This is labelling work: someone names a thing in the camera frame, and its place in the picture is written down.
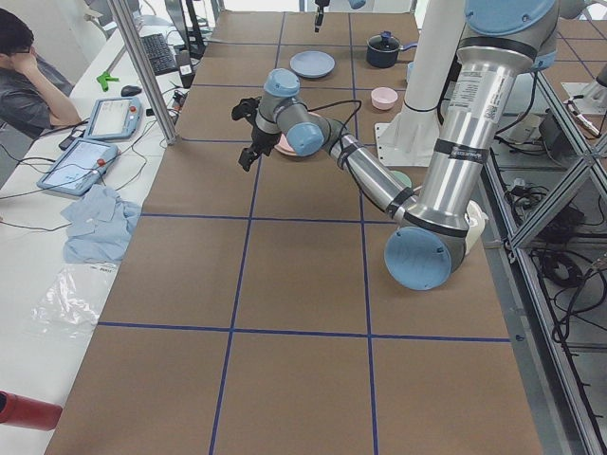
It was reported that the green plastic tool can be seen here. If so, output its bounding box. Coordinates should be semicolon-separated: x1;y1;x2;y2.
96;71;120;92

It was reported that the light blue cup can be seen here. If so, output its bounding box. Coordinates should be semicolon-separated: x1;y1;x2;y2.
406;62;414;83

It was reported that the teach pendant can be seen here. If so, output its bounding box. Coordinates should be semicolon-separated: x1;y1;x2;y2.
37;138;119;196
84;97;141;140

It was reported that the aluminium frame post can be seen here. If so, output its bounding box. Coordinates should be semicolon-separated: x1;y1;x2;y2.
108;0;177;145

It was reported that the blue plate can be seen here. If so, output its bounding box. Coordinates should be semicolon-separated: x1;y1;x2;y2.
289;50;336;79

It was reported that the upper teach pendant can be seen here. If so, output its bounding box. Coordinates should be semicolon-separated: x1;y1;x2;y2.
84;97;141;140

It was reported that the clear plastic bag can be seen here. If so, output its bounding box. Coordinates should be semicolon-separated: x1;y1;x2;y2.
28;264;118;339

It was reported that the seated person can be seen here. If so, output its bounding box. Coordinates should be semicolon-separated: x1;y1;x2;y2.
1;9;82;138

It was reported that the pink bowl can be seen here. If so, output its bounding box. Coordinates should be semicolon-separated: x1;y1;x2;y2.
371;87;398;111

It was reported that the cream plate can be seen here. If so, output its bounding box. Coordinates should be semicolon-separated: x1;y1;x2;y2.
278;151;310;160

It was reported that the black keyboard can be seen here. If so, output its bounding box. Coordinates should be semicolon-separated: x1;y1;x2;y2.
140;33;178;76

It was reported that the dark blue lidded pot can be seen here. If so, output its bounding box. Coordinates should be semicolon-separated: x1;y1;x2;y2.
366;30;418;68

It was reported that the cream toaster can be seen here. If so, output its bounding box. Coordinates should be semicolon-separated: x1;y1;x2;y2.
465;200;488;255

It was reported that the pink plate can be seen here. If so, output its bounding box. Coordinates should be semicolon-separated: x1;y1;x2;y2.
274;135;297;155

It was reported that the black computer mouse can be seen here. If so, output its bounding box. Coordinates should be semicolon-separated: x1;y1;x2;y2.
120;85;142;97

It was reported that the light blue cloth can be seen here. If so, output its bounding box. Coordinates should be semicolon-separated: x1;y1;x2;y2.
61;184;141;264

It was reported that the red bottle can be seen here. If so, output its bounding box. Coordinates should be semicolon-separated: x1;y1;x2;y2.
1;391;63;431

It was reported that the green bowl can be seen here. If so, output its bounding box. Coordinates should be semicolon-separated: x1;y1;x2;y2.
392;171;413;188

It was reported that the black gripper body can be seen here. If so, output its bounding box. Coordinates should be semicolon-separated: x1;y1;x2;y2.
314;0;330;14
249;120;281;156

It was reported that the lower teach pendant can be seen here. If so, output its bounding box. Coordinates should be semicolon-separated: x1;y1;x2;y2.
37;138;119;196

